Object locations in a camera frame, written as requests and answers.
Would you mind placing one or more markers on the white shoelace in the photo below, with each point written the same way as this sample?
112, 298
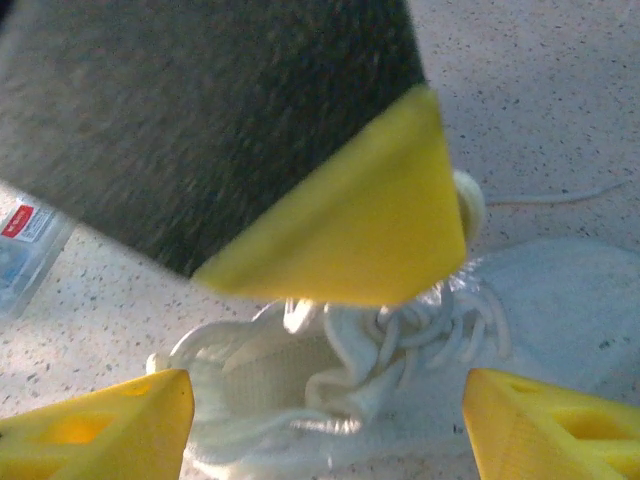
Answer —
450, 330

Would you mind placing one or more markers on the clear plastic package red label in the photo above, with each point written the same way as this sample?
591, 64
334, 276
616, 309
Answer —
30, 250

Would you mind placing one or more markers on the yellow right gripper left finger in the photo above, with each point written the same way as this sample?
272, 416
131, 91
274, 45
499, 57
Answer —
90, 430

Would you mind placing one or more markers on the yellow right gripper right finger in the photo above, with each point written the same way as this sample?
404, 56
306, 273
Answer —
560, 430

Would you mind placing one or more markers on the white sneaker shoe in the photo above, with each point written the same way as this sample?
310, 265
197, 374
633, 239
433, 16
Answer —
550, 310

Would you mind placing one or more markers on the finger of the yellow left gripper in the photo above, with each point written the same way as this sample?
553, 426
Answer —
360, 225

